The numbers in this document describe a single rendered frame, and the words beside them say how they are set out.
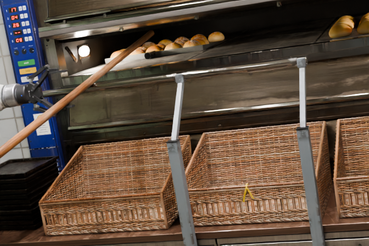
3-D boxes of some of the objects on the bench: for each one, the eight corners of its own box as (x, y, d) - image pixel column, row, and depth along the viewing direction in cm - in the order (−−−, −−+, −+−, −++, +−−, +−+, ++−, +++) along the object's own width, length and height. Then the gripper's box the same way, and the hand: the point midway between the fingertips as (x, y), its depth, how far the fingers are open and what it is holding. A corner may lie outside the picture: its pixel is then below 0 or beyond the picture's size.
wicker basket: (211, 190, 316) (201, 131, 311) (335, 181, 298) (327, 119, 294) (179, 228, 270) (167, 161, 266) (323, 221, 252) (313, 148, 248)
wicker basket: (90, 199, 333) (79, 144, 329) (201, 191, 316) (191, 133, 312) (42, 237, 288) (29, 173, 283) (169, 230, 270) (157, 162, 266)
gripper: (18, 61, 270) (68, 54, 263) (31, 123, 274) (79, 118, 267) (9, 64, 263) (59, 57, 256) (21, 127, 267) (71, 122, 260)
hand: (67, 88), depth 262 cm, fingers open, 13 cm apart
